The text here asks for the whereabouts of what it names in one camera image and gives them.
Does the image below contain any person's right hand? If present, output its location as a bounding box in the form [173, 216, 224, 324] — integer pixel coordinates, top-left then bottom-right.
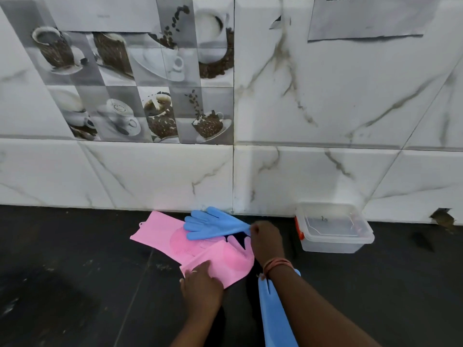
[250, 220, 286, 266]

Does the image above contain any person's left hand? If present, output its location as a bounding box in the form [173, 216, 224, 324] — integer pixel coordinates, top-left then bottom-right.
[179, 260, 224, 317]

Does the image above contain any pink silicone scrubbing glove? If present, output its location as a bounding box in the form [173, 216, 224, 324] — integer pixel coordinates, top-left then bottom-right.
[130, 211, 226, 265]
[180, 235, 255, 289]

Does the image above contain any blue silicone glove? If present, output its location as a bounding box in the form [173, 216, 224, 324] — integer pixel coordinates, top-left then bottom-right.
[258, 269, 301, 347]
[183, 207, 252, 241]

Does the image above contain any person's left forearm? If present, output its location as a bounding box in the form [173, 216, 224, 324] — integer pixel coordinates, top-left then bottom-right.
[169, 311, 222, 347]

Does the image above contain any person's right forearm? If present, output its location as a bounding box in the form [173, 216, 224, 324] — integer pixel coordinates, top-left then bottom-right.
[264, 264, 382, 347]

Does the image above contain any orange thread wristband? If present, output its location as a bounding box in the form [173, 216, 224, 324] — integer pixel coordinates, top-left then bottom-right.
[261, 258, 294, 281]

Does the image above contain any clear plastic container orange latch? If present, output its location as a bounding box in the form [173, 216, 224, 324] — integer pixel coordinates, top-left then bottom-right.
[294, 202, 375, 254]

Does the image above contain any white paper sheet on wall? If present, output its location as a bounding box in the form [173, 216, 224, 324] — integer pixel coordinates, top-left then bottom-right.
[308, 0, 440, 42]

